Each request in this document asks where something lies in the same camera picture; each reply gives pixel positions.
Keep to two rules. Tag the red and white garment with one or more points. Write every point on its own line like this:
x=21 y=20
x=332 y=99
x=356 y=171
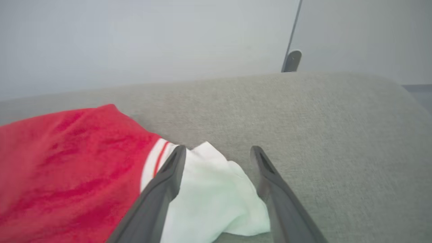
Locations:
x=67 y=175

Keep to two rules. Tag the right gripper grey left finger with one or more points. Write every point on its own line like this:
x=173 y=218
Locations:
x=152 y=206

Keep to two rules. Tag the grey rounded metal bracket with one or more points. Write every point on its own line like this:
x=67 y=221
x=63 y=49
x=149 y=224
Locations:
x=292 y=61

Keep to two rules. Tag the grey fabric sofa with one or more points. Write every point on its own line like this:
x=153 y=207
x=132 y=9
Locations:
x=337 y=135

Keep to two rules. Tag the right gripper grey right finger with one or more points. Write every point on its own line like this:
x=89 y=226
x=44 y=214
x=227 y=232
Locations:
x=287 y=212

